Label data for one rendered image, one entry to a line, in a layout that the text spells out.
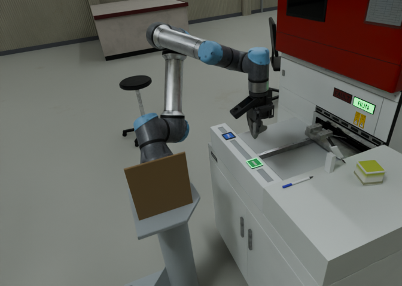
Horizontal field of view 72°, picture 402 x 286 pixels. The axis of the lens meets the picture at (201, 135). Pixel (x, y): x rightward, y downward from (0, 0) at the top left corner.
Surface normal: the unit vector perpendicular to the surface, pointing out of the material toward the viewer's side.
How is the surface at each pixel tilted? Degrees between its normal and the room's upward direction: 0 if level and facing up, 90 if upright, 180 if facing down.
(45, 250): 0
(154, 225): 0
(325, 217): 0
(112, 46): 90
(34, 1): 90
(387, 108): 90
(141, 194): 90
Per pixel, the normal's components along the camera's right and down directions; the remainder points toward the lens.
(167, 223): -0.09, -0.85
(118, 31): 0.35, 0.47
